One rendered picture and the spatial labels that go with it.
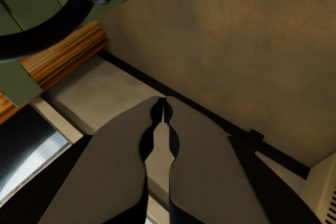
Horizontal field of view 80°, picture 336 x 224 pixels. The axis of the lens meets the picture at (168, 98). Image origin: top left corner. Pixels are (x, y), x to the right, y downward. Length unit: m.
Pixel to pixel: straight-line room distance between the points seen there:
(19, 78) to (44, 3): 0.15
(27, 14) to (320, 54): 1.00
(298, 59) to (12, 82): 1.03
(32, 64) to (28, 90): 1.48
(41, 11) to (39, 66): 1.46
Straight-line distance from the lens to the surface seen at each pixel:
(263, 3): 1.01
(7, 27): 0.48
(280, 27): 1.03
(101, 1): 0.26
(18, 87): 0.51
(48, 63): 1.96
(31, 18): 0.48
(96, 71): 2.14
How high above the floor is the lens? 0.88
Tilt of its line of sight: 27 degrees down
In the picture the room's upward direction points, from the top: 136 degrees counter-clockwise
